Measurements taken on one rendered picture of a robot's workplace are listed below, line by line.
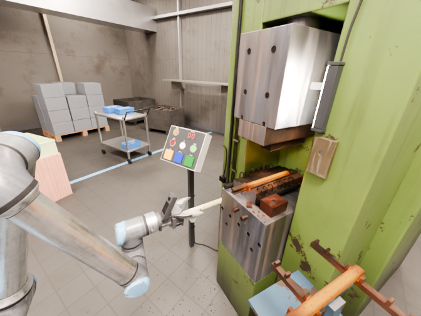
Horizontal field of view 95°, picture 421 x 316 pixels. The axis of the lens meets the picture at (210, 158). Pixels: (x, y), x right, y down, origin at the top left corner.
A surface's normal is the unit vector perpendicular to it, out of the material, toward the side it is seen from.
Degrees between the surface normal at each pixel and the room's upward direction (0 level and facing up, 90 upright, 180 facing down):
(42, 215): 74
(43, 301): 0
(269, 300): 0
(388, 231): 90
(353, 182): 90
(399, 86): 90
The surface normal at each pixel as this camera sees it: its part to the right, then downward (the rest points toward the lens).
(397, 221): -0.85, 0.19
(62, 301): 0.03, -0.91
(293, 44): 0.52, 0.36
